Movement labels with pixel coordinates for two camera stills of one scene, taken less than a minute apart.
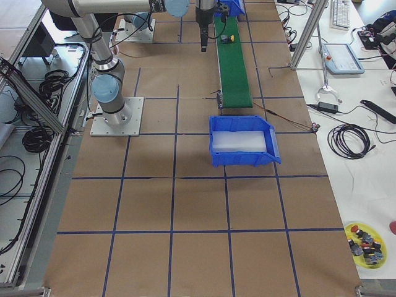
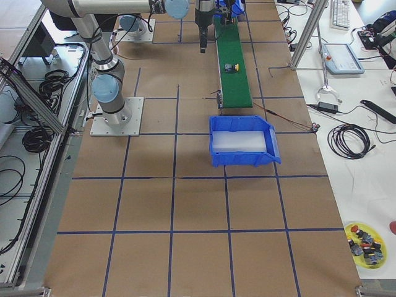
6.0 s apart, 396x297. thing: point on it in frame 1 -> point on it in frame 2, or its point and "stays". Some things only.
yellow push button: (228, 39) -> (231, 68)
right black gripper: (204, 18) stays
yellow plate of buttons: (366, 246) stays
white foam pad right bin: (238, 142) stays
